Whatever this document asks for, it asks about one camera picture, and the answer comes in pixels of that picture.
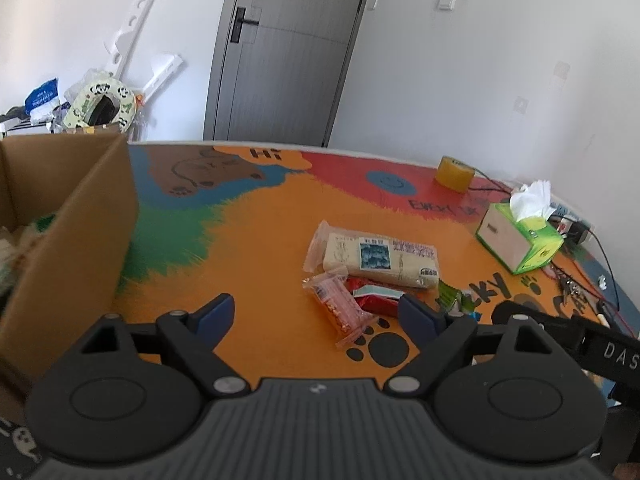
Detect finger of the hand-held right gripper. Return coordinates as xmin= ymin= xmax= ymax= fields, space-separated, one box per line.
xmin=492 ymin=300 xmax=588 ymax=357

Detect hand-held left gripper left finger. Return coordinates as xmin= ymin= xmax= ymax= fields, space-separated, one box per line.
xmin=75 ymin=293 xmax=252 ymax=397

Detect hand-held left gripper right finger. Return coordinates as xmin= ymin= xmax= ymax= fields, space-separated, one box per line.
xmin=386 ymin=293 xmax=568 ymax=397

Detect green candy packet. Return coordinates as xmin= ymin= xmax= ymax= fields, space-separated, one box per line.
xmin=456 ymin=291 xmax=482 ymax=322
xmin=436 ymin=280 xmax=465 ymax=314

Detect red snack packet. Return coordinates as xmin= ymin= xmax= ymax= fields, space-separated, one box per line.
xmin=346 ymin=276 xmax=407 ymax=318

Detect white noodle packet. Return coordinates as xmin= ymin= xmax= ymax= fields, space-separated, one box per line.
xmin=304 ymin=219 xmax=442 ymax=291

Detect clear packet of orange sticks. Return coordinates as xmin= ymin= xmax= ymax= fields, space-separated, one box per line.
xmin=301 ymin=269 xmax=382 ymax=350

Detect cardboard box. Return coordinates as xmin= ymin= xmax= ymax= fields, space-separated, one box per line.
xmin=0 ymin=132 xmax=141 ymax=426

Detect green tissue box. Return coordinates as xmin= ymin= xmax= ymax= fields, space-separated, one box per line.
xmin=475 ymin=180 xmax=566 ymax=276

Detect bunch of keys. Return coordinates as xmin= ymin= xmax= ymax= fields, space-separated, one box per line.
xmin=552 ymin=265 xmax=589 ymax=306

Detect black power adapter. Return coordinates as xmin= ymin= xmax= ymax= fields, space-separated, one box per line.
xmin=562 ymin=220 xmax=591 ymax=246

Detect white power strip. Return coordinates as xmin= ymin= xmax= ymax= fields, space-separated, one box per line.
xmin=550 ymin=202 xmax=596 ymax=231

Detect yellow tape roll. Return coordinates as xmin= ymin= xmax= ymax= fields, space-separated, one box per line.
xmin=434 ymin=156 xmax=476 ymax=193

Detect dark printed cloth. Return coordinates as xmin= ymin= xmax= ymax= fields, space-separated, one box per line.
xmin=0 ymin=412 xmax=44 ymax=480

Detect short white rack panel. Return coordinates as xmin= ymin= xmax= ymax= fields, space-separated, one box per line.
xmin=140 ymin=52 xmax=184 ymax=106

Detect grey door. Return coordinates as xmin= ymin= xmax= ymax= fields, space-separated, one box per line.
xmin=202 ymin=0 xmax=378 ymax=148

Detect blue plastic bag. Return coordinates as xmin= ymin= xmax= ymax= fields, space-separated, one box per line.
xmin=24 ymin=77 xmax=60 ymax=116

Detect red cable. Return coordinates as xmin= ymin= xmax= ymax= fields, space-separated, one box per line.
xmin=545 ymin=260 xmax=640 ymax=337

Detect panda print seat ring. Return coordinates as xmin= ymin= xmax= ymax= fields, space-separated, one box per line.
xmin=62 ymin=76 xmax=136 ymax=134

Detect black door handle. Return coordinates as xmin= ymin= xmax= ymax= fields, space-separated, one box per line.
xmin=229 ymin=6 xmax=262 ymax=43

